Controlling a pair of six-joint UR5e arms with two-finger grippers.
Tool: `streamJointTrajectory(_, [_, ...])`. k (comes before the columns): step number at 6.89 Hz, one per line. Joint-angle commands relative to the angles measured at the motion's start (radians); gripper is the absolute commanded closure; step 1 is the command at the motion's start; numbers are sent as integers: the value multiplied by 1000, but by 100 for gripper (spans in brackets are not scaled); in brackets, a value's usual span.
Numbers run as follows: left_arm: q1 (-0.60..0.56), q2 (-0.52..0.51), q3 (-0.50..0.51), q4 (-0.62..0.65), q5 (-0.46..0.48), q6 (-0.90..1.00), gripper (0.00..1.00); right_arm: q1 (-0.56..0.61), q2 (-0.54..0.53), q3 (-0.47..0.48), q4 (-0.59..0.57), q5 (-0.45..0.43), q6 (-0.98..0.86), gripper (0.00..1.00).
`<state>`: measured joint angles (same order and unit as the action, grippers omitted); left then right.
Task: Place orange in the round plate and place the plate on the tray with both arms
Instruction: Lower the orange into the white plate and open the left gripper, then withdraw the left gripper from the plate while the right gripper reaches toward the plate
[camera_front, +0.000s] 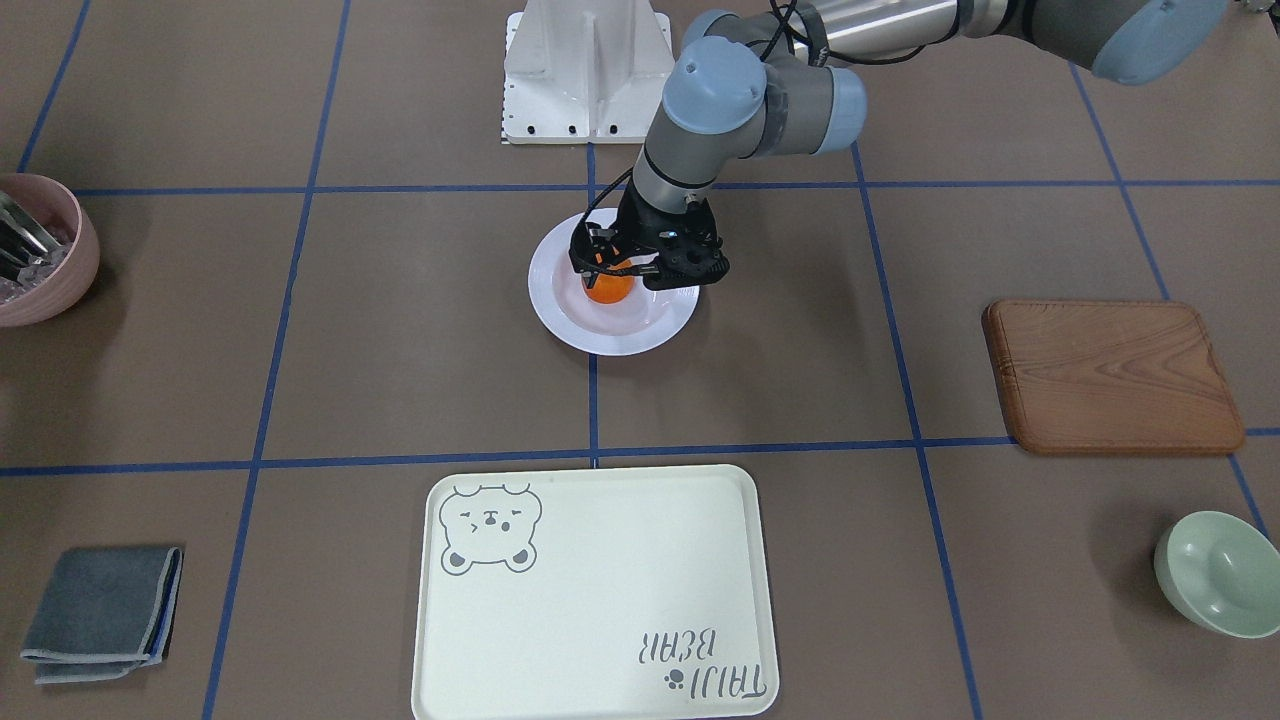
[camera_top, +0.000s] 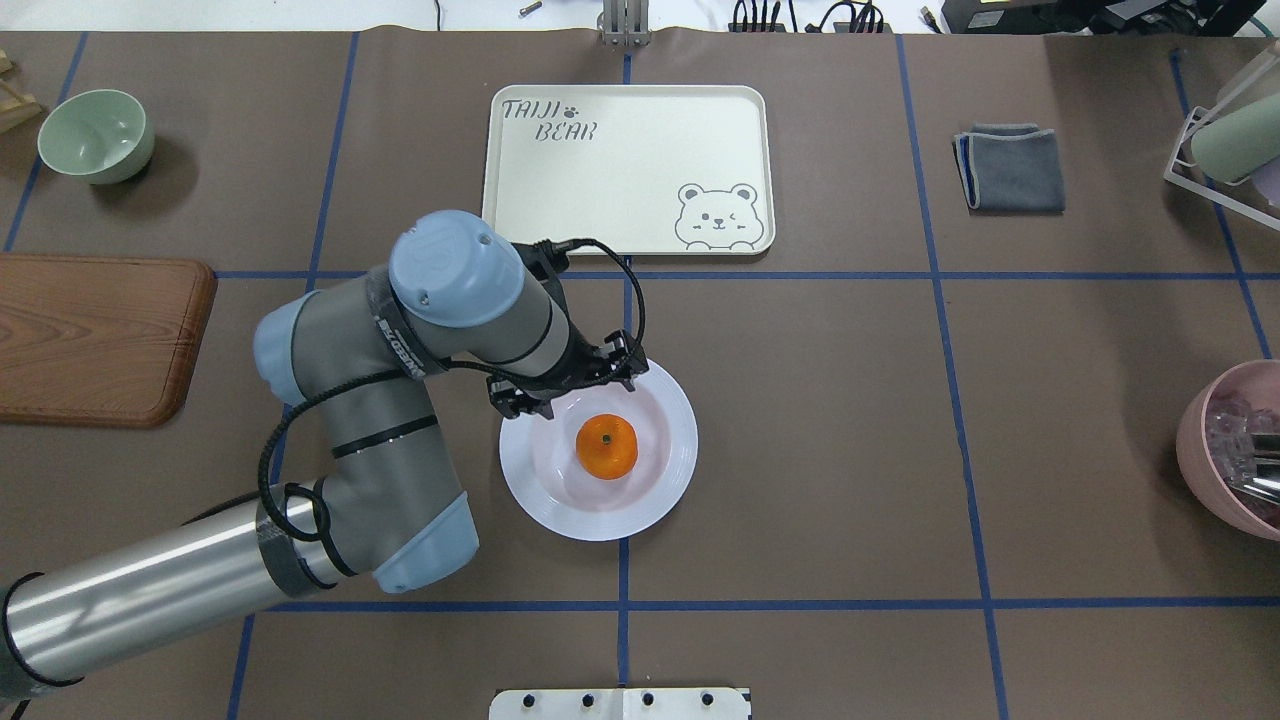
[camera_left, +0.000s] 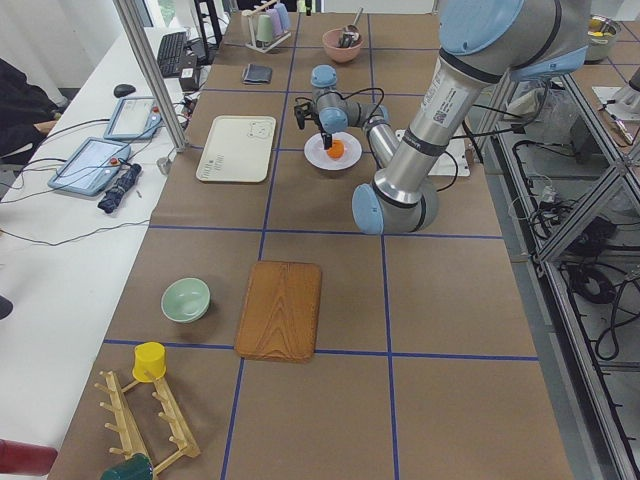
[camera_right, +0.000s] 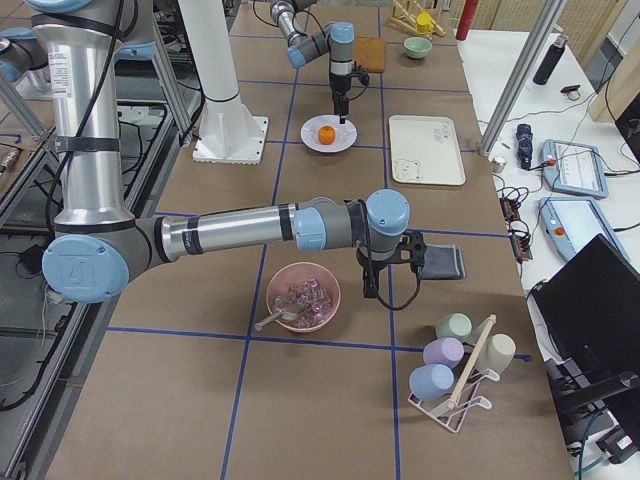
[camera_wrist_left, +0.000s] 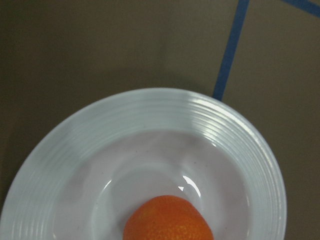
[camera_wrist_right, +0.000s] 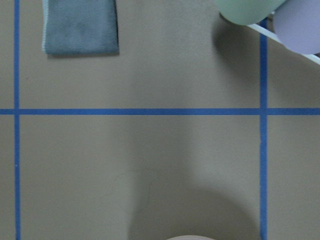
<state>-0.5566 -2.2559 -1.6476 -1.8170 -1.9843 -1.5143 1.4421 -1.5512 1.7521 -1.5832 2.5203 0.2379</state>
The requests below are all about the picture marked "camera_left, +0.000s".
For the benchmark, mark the green cup on rack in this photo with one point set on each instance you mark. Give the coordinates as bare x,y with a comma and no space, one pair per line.
264,32

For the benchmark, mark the metal scoop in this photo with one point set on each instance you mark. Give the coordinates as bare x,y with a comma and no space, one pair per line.
350,33

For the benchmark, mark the folded grey cloth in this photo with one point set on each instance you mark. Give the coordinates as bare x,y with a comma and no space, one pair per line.
257,74

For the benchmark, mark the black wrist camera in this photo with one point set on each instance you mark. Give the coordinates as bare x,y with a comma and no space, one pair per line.
304,111

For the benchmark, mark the teach pendant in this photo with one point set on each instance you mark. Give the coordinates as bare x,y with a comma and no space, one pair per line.
91,167
134,118

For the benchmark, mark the black keyboard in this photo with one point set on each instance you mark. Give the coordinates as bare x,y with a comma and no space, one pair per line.
170,52

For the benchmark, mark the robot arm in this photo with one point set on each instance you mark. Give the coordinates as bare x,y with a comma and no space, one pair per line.
480,42

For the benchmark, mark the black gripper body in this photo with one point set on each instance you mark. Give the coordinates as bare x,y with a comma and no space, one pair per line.
325,131

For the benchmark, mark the teach pendant far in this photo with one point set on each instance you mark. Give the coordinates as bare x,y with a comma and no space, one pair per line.
134,118

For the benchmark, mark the aluminium frame post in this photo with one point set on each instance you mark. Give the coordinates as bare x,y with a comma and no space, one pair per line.
135,32

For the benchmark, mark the purple cup on rack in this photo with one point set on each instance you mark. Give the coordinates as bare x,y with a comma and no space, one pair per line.
274,17

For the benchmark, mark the cream bear serving tray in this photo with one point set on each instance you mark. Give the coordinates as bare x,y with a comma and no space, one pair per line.
238,149

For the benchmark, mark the teach pendant near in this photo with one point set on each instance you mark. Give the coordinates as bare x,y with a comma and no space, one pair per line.
91,167

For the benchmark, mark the orange fruit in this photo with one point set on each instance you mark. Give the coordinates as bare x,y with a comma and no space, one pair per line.
336,150

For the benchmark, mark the yellow cup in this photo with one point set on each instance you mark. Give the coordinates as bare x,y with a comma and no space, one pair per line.
149,362

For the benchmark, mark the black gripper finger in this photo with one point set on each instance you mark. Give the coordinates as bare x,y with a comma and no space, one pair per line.
327,140

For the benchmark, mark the red bottle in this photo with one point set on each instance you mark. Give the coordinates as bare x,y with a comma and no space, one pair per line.
26,459

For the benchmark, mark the small black box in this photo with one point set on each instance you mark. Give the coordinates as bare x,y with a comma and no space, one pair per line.
189,79

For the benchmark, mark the wooden cutting board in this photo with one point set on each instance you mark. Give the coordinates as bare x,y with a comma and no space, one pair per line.
280,314

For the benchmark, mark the green ceramic bowl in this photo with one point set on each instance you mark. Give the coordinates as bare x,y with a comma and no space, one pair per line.
186,300

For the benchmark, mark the white wire cup rack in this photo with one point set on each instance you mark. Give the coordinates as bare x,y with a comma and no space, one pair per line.
264,46

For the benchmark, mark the black computer mouse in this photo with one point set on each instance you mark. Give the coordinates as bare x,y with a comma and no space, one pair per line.
122,90

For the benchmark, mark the folded dark blue umbrella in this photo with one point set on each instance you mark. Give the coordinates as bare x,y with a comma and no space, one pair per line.
114,196

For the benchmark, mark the pink bowl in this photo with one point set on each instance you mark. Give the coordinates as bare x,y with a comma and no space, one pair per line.
339,50

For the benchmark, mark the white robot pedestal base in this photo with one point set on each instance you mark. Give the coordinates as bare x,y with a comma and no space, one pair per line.
453,161

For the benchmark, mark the blue cup on rack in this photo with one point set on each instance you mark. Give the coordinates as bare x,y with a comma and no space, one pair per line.
283,14

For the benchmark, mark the wooden peg rack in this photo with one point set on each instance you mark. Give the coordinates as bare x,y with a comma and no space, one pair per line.
146,420

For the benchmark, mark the white ceramic plate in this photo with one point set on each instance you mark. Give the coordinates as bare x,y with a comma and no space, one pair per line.
319,157

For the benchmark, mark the dark green cup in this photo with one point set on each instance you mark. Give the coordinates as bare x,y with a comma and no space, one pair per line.
137,467

